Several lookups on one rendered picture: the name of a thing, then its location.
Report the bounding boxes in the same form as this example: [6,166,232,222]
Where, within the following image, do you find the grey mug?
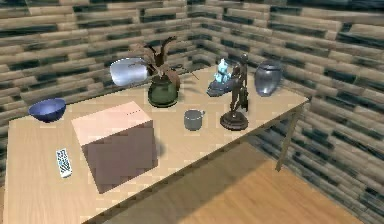
[183,109,206,132]

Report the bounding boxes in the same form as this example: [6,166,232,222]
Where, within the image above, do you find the brown plant in green pot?
[132,35,182,108]

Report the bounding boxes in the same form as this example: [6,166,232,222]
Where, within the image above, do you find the light wooden table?
[2,64,310,224]

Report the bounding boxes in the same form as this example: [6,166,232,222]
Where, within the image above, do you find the blue grey vase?
[254,60,284,98]

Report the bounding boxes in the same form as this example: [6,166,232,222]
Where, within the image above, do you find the pink brown box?
[71,100,159,195]

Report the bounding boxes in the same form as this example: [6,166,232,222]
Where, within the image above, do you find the dark bronze figure statue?
[219,53,250,131]

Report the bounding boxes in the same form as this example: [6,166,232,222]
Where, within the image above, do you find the white remote control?
[55,147,73,179]

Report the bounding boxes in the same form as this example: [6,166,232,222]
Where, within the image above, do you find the pale blue crystal statue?
[206,58,238,98]

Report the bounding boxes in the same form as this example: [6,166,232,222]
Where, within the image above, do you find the blue bowl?
[27,97,67,123]

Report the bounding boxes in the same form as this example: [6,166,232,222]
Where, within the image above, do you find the silver pot with handle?
[109,57,149,87]

